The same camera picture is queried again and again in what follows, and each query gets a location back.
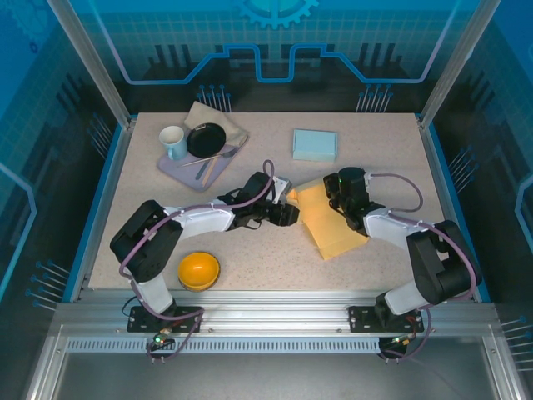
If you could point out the yellow paper box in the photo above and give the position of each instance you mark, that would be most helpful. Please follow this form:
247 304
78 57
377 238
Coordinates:
329 237

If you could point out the teal paper box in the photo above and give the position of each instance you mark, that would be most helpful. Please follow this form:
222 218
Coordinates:
314 143

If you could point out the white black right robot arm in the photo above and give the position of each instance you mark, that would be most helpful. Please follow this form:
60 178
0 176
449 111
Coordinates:
387 227

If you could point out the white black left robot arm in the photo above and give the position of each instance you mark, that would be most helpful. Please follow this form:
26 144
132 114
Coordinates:
204 221

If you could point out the silver metal fork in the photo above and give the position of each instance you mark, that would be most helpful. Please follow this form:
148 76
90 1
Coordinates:
230 153

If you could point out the light wooden stick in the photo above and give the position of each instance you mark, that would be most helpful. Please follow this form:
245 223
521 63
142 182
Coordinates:
209 171

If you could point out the orange bowl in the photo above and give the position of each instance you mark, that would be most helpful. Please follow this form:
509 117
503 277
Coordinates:
199 268

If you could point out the black round plate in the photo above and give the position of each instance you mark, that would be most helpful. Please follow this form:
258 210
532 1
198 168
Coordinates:
206 139

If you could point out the lavender plastic tray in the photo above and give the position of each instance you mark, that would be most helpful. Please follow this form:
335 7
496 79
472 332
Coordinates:
175 168

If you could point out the beige cloth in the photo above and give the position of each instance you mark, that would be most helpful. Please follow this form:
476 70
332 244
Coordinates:
204 112

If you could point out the light blue mug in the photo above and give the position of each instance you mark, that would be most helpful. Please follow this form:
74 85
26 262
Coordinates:
177 146

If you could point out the aluminium side rail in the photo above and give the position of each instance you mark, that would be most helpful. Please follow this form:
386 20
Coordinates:
106 200
432 150

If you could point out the aluminium mounting rail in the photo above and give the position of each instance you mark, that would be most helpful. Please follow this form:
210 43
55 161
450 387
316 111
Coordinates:
270 312

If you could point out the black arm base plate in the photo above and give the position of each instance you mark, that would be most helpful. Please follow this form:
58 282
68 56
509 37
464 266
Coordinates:
139 321
362 318

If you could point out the aluminium frame post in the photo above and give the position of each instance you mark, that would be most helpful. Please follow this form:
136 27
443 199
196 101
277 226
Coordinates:
96 71
454 71

